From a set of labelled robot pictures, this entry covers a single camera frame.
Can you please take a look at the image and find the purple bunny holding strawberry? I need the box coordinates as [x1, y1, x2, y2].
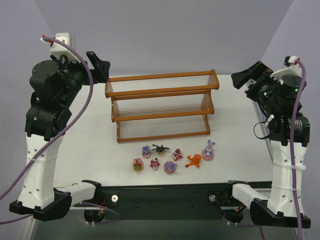
[142, 145, 151, 159]

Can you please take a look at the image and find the pink bear holding strawberry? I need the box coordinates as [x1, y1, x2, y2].
[132, 158, 144, 172]

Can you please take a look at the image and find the pink bear strawberry cake toy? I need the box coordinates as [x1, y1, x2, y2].
[171, 148, 183, 162]

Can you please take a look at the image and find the pink bear cupcake toy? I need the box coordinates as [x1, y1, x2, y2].
[149, 157, 160, 171]

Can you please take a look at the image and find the purple bunny donut toy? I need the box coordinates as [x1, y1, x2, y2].
[163, 161, 178, 174]

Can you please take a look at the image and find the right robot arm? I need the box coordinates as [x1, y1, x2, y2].
[231, 56, 311, 229]

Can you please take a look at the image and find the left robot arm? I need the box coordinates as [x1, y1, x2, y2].
[9, 51, 111, 222]

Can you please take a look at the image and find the wooden three-tier shelf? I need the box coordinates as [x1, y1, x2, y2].
[105, 69, 220, 143]

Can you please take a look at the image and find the orange fish toy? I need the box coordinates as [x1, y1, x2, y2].
[185, 154, 202, 168]

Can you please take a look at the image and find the black winged bird toy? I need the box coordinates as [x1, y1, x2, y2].
[150, 144, 170, 155]

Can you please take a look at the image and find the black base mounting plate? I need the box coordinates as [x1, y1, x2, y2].
[72, 181, 253, 221]

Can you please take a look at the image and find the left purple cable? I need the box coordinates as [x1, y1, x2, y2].
[0, 35, 95, 201]

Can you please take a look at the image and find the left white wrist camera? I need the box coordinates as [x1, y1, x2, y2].
[49, 32, 76, 60]

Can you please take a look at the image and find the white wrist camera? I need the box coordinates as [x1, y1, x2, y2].
[270, 55, 302, 82]
[49, 32, 76, 60]

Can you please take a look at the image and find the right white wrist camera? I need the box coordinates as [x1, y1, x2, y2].
[270, 55, 302, 82]

